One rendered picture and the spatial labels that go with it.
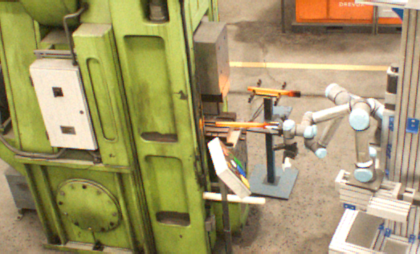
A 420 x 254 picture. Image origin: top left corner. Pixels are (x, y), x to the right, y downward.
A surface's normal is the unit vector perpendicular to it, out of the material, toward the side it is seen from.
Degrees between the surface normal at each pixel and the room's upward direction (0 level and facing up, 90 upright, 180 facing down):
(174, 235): 90
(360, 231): 0
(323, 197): 0
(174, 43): 89
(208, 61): 90
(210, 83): 90
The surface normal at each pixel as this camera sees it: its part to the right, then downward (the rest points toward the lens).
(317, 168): -0.09, -0.81
